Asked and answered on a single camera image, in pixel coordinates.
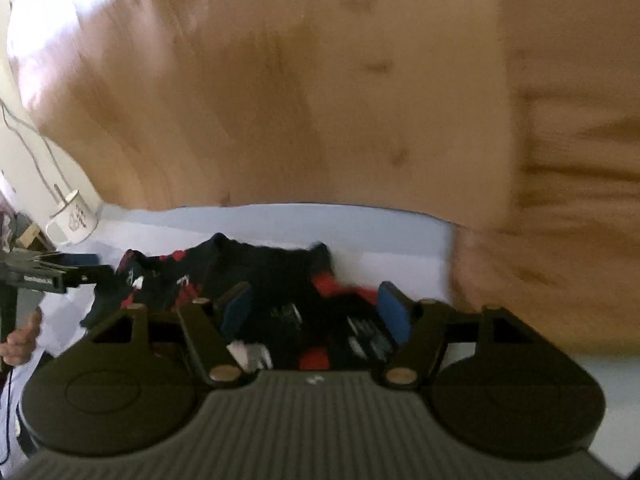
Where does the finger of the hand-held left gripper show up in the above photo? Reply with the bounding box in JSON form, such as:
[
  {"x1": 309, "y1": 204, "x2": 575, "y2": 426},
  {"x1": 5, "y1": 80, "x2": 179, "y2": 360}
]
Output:
[
  {"x1": 46, "y1": 253, "x2": 100, "y2": 267},
  {"x1": 62, "y1": 264, "x2": 117, "y2": 287}
]

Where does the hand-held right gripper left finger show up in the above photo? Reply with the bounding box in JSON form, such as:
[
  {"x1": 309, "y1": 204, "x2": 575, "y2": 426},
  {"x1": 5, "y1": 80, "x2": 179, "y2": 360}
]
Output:
[{"x1": 90, "y1": 281, "x2": 254, "y2": 387}]

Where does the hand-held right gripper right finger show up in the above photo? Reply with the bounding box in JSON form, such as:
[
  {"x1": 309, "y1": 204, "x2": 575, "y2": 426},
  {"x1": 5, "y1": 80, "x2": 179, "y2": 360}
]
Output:
[{"x1": 376, "y1": 281, "x2": 537, "y2": 387}]

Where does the black reindeer knit sweater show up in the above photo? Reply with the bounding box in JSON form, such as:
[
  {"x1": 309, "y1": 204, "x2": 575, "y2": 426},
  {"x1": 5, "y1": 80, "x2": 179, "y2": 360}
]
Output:
[{"x1": 80, "y1": 232, "x2": 402, "y2": 372}]

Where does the person's left hand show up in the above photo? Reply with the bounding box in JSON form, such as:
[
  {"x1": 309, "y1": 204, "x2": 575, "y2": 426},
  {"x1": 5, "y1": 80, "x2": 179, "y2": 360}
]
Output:
[{"x1": 0, "y1": 307, "x2": 44, "y2": 367}]

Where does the white enamel mug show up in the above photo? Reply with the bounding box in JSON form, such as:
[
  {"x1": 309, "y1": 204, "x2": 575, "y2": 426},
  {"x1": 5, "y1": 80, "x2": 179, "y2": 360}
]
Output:
[{"x1": 46, "y1": 188, "x2": 99, "y2": 244}]

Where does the background household clutter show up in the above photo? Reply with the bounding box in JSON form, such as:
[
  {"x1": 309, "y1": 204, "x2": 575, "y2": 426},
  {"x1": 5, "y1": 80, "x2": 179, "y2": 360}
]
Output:
[{"x1": 0, "y1": 180, "x2": 43, "y2": 253}]

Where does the striped bed sheet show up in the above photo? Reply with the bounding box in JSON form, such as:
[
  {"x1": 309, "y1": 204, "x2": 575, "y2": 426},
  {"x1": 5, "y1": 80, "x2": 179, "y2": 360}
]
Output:
[{"x1": 20, "y1": 202, "x2": 640, "y2": 476}]

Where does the brown seat cushion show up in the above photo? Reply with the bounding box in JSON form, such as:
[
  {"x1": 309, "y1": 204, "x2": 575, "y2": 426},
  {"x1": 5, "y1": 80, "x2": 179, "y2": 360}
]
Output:
[{"x1": 450, "y1": 0, "x2": 640, "y2": 353}]

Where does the wood-grain vinyl sheet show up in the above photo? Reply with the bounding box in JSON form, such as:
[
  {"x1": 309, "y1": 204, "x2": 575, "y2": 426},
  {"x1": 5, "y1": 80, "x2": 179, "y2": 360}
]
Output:
[{"x1": 7, "y1": 0, "x2": 523, "y2": 233}]

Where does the thin dark wall cable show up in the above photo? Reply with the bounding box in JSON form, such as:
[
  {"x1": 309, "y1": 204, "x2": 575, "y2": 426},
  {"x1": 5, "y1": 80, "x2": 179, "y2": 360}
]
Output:
[{"x1": 0, "y1": 99, "x2": 68, "y2": 198}]

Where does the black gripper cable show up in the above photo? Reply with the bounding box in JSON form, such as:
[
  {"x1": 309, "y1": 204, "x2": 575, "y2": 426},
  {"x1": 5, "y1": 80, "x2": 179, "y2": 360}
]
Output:
[{"x1": 0, "y1": 365, "x2": 17, "y2": 467}]

